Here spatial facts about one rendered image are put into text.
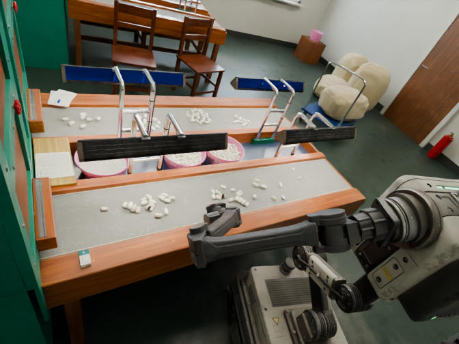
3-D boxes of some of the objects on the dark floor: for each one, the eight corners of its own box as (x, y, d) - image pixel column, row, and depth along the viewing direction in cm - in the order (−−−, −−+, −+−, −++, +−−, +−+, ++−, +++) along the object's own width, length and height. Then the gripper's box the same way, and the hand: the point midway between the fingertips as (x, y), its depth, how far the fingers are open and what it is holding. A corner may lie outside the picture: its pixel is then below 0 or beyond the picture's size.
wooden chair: (110, 100, 313) (113, 12, 255) (110, 80, 342) (113, -2, 284) (151, 104, 331) (162, 23, 273) (148, 86, 360) (157, 9, 302)
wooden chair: (189, 106, 353) (207, 32, 295) (170, 89, 372) (183, 15, 314) (215, 102, 381) (236, 33, 323) (196, 85, 400) (212, 17, 342)
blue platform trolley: (354, 128, 456) (393, 74, 395) (328, 144, 391) (371, 82, 330) (323, 108, 479) (355, 54, 419) (294, 119, 414) (327, 57, 354)
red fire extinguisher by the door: (436, 159, 465) (461, 135, 433) (430, 159, 457) (455, 135, 425) (429, 153, 473) (453, 130, 442) (423, 153, 465) (447, 129, 433)
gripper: (213, 223, 127) (198, 216, 140) (232, 218, 132) (216, 211, 146) (212, 208, 126) (197, 202, 139) (231, 205, 132) (215, 198, 145)
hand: (207, 207), depth 142 cm, fingers closed
